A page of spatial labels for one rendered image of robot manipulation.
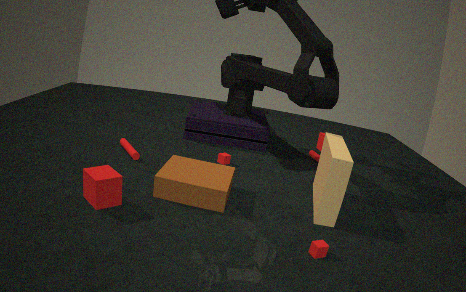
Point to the tan rectangular box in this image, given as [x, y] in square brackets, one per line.
[331, 179]

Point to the red cube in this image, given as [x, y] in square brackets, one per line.
[224, 158]
[318, 249]
[320, 141]
[102, 186]

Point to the orange rectangular block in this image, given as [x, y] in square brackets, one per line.
[194, 182]

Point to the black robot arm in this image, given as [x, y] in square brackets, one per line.
[243, 74]

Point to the red cylinder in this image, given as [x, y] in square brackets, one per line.
[128, 147]
[314, 155]

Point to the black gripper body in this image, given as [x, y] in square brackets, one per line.
[227, 8]

